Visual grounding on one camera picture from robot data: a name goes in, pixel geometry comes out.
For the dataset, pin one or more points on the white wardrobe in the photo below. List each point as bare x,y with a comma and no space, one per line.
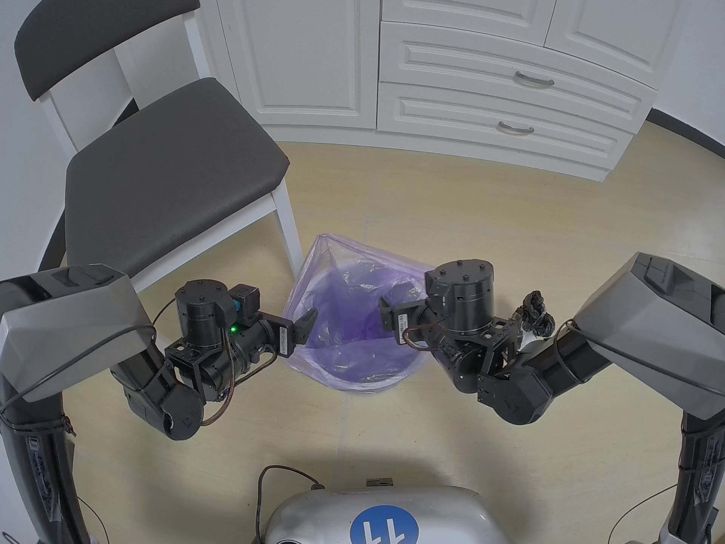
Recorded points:
481,48

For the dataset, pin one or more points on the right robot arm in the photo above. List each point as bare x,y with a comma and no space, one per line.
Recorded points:
651,332

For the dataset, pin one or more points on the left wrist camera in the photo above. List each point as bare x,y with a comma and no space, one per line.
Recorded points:
246,301

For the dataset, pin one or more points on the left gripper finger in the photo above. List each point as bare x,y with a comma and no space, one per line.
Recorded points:
306,326

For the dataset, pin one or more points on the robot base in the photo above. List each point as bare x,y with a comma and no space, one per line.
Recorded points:
396,513

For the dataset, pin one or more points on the purple plastic bag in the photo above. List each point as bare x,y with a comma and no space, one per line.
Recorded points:
351,326

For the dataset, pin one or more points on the crumpled black plastic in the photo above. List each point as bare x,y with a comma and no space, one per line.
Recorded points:
535,312

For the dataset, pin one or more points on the white chair with grey seat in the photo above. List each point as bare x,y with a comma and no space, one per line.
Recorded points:
170,190

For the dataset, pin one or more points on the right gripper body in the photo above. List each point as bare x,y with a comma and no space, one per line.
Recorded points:
399,320

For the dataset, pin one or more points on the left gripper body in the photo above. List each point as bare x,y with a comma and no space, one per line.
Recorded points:
260,337

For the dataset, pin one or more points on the clear printed wrapper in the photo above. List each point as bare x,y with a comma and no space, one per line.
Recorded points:
531,343

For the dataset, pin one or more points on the white trash bin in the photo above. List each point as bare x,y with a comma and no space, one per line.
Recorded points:
317,369

